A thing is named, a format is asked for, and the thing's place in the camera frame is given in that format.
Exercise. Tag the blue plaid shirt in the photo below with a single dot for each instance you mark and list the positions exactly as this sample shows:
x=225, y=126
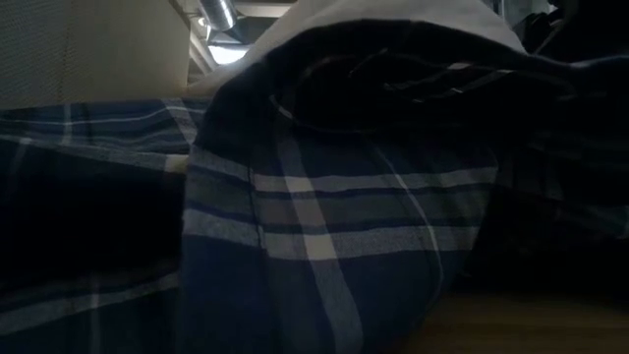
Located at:
x=319, y=221

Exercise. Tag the bright ceiling light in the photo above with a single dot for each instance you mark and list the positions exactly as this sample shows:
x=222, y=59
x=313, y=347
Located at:
x=226, y=54

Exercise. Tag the beige fabric bin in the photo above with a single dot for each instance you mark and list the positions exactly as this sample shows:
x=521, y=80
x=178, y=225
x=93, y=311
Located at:
x=74, y=49

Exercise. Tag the white garment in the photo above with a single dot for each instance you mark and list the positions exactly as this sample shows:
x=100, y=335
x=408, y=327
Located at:
x=393, y=10

